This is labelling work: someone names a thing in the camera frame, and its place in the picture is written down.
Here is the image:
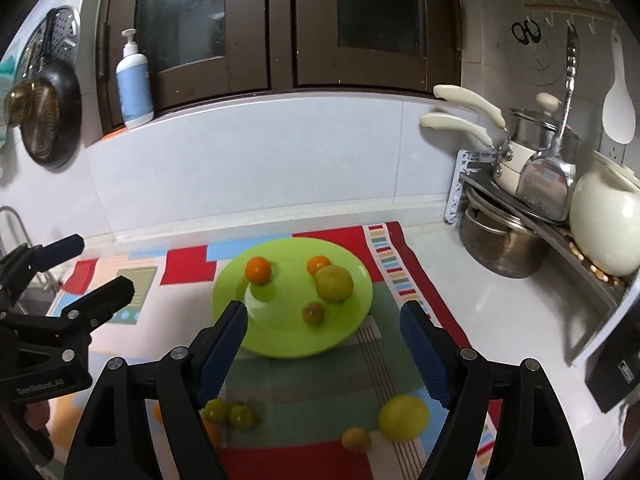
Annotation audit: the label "white blue pump bottle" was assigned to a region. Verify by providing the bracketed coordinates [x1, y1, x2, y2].
[116, 28, 154, 129]

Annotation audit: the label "black appliance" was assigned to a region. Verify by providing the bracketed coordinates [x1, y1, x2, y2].
[585, 305, 640, 413]

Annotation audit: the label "yellow lemon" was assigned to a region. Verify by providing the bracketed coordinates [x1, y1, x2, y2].
[378, 395, 431, 442]

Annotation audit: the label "partly hidden orange fruit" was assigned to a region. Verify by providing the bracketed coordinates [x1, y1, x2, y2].
[201, 417, 221, 451]

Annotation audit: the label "green plastic plate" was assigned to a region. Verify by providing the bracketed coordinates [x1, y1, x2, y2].
[212, 238, 375, 359]

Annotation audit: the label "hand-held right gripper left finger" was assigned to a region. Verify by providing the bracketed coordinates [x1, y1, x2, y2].
[64, 300, 249, 480]

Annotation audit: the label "white plastic trivet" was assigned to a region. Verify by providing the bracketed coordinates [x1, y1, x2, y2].
[445, 149, 501, 226]

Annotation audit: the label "large yellow-green citrus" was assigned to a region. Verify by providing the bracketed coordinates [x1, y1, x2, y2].
[314, 265, 355, 304]

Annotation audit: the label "large steel pot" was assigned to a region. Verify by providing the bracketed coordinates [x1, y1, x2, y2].
[459, 199, 551, 279]

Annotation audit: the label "steel pot with knobbed lid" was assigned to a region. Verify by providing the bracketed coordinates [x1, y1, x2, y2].
[507, 92, 582, 163]

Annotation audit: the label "brass mesh strainer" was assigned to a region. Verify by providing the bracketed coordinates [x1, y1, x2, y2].
[4, 80, 61, 128]

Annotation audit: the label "metal sink rack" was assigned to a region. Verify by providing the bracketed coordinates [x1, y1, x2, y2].
[0, 206, 32, 261]

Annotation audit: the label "colourful patchwork cloth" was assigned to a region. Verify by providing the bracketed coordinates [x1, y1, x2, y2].
[47, 221, 503, 480]

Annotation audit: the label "wall hook rail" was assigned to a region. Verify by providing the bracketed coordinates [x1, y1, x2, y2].
[524, 2, 621, 36]

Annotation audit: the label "hanging wire rack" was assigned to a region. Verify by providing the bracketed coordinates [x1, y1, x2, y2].
[500, 35, 568, 88]

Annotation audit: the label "black scissors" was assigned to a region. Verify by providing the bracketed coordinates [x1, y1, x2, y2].
[511, 19, 542, 45]

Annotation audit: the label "small green fruit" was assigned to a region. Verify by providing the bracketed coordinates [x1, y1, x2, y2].
[229, 404, 259, 430]
[205, 399, 232, 423]

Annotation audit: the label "perforated steel steamer plate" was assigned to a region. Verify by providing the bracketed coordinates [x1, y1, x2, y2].
[17, 6, 81, 86]

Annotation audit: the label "dark corner dish rack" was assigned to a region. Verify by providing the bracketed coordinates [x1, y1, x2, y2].
[462, 172, 640, 313]

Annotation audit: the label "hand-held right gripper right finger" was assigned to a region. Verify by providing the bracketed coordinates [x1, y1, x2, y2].
[400, 301, 585, 480]

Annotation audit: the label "white rice paddle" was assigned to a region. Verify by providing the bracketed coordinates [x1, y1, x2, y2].
[602, 27, 637, 143]

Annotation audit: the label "small yellow-orange fruit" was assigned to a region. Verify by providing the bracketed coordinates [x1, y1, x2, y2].
[341, 427, 372, 454]

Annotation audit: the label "dark brown window sash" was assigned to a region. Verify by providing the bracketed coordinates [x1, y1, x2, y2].
[290, 0, 463, 95]
[82, 0, 297, 131]

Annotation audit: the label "white ceramic pot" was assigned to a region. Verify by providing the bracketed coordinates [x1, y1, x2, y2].
[570, 150, 640, 277]

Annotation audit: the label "black frying pan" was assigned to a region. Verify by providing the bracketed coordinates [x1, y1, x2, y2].
[20, 58, 82, 170]

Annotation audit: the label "steel turner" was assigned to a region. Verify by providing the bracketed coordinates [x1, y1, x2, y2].
[516, 25, 581, 211]

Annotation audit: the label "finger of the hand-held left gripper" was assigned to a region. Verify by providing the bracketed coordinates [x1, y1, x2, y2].
[47, 276, 136, 347]
[0, 233, 86, 311]

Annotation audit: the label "cream-handled saucepan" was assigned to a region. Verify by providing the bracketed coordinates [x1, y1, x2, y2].
[420, 113, 531, 195]
[432, 85, 531, 171]

